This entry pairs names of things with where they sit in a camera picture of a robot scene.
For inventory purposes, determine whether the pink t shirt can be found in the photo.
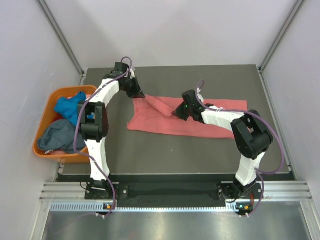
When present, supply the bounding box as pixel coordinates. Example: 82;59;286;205
127;95;243;139

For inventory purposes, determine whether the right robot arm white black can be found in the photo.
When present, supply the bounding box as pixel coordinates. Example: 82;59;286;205
172;90;274;199

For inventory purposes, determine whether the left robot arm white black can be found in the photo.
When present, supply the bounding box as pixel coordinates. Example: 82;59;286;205
75;60;146;200

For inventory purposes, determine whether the grey blue t shirt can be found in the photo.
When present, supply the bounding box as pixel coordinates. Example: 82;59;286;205
36;119;76;154

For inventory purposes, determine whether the orange plastic bin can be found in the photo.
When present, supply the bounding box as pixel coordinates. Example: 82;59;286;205
32;85;97;164

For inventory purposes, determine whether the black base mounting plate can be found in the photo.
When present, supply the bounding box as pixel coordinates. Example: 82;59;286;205
98;182;262;207

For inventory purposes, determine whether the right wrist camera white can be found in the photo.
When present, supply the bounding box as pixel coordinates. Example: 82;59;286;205
196;87;205;104

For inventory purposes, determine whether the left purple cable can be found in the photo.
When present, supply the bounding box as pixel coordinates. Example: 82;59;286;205
73;56;133;217

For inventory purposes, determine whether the left aluminium frame post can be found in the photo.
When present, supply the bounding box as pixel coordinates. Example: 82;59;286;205
35;0;86;86

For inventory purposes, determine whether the aluminium frame post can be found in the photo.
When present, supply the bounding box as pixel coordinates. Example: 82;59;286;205
257;0;307;75
35;0;86;86

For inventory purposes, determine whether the right aluminium frame post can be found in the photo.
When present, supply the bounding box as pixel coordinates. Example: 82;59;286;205
257;0;307;75

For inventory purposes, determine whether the slotted cable duct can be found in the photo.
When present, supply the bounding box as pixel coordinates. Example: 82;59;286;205
50;202;250;213

